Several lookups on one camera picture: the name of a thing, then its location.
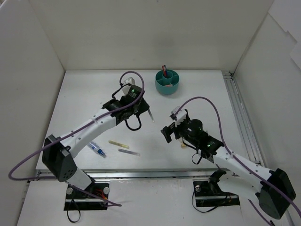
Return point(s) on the teal round compartment organizer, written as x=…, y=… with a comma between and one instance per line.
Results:
x=160, y=82

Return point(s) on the yellow transparent pen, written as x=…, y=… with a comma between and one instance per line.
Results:
x=118, y=144

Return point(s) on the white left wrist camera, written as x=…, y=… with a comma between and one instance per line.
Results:
x=129, y=81

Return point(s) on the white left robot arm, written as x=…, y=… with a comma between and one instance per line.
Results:
x=59, y=153

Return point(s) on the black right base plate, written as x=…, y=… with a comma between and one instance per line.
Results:
x=208, y=197

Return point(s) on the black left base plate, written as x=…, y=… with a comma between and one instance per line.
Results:
x=76, y=200

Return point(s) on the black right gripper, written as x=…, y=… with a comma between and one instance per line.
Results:
x=172, y=132

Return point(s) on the aluminium front rail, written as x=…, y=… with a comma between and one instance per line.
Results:
x=135, y=174

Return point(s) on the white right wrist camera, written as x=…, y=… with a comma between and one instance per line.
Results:
x=178, y=115

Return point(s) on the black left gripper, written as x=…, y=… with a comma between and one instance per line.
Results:
x=143, y=106

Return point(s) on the white blue correction tape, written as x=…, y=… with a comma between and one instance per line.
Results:
x=96, y=148

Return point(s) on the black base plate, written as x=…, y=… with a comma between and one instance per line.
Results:
x=76, y=200
x=208, y=197

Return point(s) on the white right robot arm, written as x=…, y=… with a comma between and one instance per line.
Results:
x=271, y=188

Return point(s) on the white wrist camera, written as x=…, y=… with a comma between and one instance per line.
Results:
x=129, y=81
x=178, y=115

